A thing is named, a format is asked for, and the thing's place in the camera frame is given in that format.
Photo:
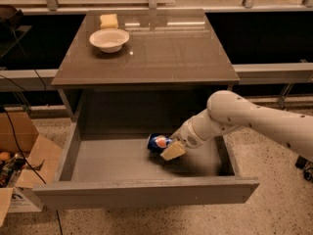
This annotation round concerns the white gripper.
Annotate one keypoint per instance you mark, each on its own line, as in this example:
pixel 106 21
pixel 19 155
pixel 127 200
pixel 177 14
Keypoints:
pixel 184 136

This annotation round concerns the blue pepsi can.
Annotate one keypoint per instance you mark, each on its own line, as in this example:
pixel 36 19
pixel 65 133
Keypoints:
pixel 157 142

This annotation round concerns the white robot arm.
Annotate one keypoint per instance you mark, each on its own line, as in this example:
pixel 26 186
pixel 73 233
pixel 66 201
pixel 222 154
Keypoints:
pixel 227 111

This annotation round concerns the open grey top drawer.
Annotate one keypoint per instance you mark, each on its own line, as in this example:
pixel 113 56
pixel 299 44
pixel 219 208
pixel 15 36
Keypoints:
pixel 106 162

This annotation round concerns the grey cabinet with counter top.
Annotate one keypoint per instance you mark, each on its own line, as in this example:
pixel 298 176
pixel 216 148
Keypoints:
pixel 161 76

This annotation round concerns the white paper bowl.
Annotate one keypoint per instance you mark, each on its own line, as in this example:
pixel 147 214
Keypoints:
pixel 109 40

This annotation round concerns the black device on floor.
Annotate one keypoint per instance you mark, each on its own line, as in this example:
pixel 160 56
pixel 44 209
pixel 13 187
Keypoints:
pixel 306 167

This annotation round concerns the yellow sponge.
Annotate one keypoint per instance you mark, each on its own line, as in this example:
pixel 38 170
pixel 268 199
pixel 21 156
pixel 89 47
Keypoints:
pixel 108 21

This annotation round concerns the brown cardboard box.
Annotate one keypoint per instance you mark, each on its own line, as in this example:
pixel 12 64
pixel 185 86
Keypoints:
pixel 27 159

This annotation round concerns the dark object top left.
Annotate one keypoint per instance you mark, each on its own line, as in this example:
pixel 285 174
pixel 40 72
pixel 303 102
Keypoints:
pixel 10 16

